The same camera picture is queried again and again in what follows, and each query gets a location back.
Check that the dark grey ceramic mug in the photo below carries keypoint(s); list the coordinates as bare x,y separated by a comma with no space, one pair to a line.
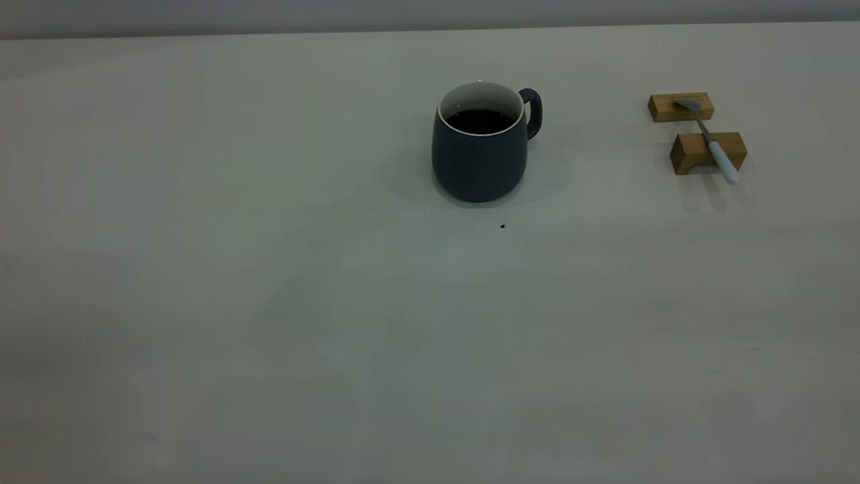
480,165

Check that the flat rectangular wooden block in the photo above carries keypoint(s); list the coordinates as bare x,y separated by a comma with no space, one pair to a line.
665,107

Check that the arched wooden block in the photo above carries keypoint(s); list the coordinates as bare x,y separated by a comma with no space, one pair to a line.
689,148

